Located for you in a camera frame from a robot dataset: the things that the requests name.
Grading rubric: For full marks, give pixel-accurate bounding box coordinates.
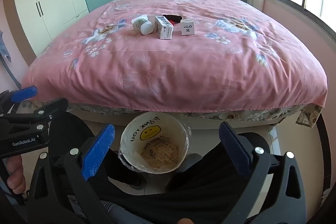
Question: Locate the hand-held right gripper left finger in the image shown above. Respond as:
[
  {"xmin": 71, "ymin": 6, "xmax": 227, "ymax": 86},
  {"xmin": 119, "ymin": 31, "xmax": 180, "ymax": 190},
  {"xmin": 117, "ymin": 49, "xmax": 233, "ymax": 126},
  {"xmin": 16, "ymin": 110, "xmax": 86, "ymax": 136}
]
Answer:
[{"xmin": 28, "ymin": 123, "xmax": 116, "ymax": 224}]

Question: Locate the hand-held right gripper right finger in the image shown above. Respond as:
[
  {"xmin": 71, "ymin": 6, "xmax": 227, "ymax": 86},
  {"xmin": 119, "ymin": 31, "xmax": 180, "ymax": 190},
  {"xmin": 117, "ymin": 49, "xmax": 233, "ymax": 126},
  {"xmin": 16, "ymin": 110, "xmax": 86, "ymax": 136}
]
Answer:
[{"xmin": 219, "ymin": 121, "xmax": 308, "ymax": 224}]

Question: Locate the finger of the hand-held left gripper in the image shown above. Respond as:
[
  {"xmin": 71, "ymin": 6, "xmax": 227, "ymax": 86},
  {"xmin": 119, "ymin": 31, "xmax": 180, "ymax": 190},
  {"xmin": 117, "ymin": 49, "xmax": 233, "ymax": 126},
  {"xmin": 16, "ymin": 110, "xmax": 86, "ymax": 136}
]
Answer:
[
  {"xmin": 0, "ymin": 86, "xmax": 38, "ymax": 115},
  {"xmin": 0, "ymin": 97, "xmax": 69, "ymax": 133}
]

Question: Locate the white trash bin with liner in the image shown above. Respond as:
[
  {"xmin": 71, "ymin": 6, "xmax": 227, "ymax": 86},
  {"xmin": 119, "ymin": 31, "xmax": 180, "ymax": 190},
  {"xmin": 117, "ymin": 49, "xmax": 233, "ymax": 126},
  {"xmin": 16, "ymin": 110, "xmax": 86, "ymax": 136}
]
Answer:
[{"xmin": 118, "ymin": 112, "xmax": 192, "ymax": 174}]

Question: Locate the white plastic bottle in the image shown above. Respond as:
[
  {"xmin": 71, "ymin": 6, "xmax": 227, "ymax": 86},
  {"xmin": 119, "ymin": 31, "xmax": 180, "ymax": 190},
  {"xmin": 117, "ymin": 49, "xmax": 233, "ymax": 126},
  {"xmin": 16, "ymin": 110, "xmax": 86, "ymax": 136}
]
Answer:
[{"xmin": 131, "ymin": 15, "xmax": 153, "ymax": 36}]

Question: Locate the small white box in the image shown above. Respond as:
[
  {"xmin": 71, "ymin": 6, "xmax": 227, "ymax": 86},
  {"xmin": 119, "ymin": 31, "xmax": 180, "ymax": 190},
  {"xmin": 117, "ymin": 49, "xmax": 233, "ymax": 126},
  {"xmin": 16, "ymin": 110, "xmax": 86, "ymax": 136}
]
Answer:
[{"xmin": 180, "ymin": 18, "xmax": 196, "ymax": 36}]

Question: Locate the milk carton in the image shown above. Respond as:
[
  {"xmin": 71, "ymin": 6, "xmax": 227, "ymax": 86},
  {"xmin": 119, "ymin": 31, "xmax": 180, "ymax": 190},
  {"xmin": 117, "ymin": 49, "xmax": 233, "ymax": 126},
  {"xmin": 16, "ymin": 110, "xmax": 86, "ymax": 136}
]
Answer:
[{"xmin": 154, "ymin": 16, "xmax": 174, "ymax": 40}]

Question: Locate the black and red packet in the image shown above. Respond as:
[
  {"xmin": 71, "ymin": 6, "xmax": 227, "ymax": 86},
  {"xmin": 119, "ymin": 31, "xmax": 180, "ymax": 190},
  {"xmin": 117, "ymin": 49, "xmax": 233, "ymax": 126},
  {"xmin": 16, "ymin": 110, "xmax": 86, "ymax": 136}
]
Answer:
[{"xmin": 162, "ymin": 14, "xmax": 182, "ymax": 26}]

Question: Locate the person's left hand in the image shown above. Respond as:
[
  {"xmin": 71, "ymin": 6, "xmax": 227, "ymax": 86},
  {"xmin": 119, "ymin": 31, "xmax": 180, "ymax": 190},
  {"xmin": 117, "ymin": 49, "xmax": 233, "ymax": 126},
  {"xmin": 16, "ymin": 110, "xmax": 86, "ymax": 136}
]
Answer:
[{"xmin": 6, "ymin": 154, "xmax": 27, "ymax": 195}]

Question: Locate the floral bed sheet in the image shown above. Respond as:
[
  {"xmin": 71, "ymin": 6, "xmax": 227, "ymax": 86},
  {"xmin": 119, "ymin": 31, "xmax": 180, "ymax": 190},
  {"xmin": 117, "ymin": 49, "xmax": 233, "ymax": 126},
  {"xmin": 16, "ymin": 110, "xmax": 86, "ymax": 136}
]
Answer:
[{"xmin": 67, "ymin": 104, "xmax": 324, "ymax": 128}]

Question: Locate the blue hanging cloth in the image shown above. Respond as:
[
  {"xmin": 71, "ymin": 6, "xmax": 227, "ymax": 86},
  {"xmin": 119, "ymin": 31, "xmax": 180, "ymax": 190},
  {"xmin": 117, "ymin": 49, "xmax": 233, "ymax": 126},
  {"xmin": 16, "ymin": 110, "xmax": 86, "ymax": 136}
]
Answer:
[{"xmin": 0, "ymin": 29, "xmax": 12, "ymax": 64}]

